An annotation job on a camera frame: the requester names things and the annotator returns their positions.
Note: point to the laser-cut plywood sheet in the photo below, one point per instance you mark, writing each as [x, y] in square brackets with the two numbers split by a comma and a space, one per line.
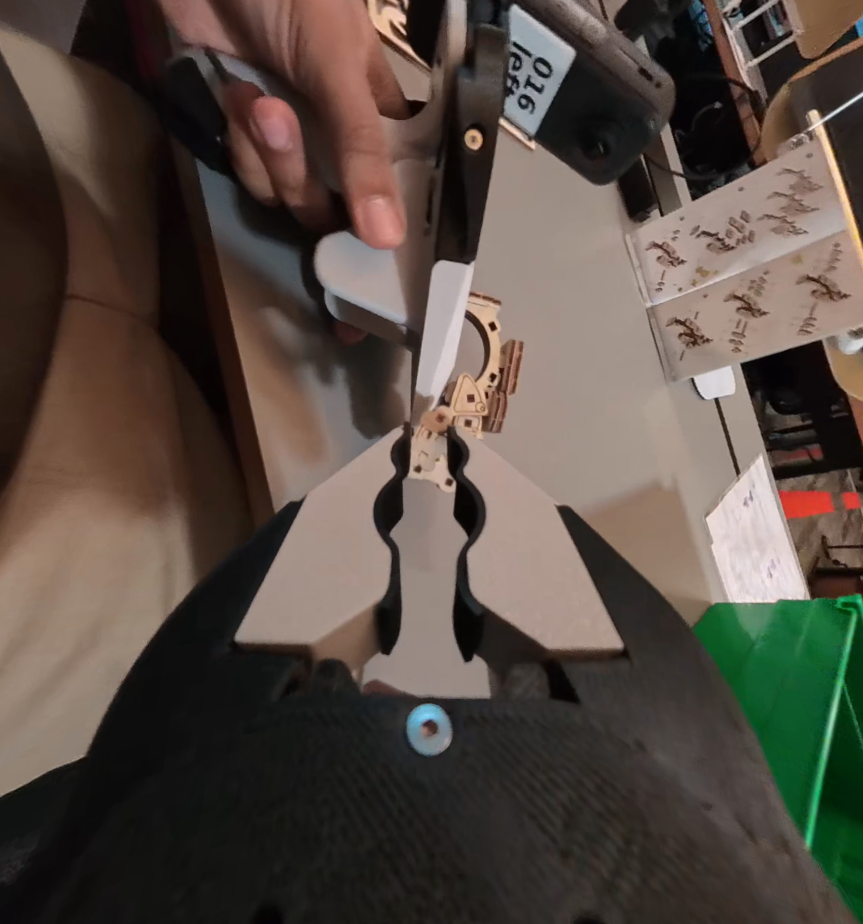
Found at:
[388, 16]

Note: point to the green plastic box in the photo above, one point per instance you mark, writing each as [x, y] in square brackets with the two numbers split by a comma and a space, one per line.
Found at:
[778, 686]

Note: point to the grey desk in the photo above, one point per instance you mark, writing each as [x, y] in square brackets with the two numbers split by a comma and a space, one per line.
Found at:
[583, 361]

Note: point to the white paper sheet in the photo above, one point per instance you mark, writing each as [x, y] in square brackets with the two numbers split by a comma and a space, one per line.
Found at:
[756, 534]

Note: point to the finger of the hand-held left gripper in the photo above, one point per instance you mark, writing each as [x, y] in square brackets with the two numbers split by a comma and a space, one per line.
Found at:
[446, 325]

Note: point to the folded instruction sheet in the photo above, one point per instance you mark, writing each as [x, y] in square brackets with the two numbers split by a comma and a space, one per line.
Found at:
[749, 252]

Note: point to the white card tab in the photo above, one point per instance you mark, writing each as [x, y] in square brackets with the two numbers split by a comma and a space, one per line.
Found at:
[713, 382]

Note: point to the small black adapter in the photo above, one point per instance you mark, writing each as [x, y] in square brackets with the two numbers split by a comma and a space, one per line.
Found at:
[640, 191]

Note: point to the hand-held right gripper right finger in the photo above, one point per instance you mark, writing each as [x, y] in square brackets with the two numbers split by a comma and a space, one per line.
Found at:
[539, 577]

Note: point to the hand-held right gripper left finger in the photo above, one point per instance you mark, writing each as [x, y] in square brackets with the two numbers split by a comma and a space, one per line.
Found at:
[308, 577]

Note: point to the person's beige pants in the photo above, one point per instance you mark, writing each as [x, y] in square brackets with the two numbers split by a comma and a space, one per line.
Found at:
[77, 433]

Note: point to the wooden puzzle model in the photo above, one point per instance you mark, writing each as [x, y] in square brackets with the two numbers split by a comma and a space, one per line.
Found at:
[471, 397]

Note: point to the person's brown shirt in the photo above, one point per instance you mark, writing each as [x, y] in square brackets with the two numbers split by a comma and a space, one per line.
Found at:
[5, 216]

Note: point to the person's left hand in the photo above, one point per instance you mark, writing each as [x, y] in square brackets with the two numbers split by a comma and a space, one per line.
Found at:
[316, 65]

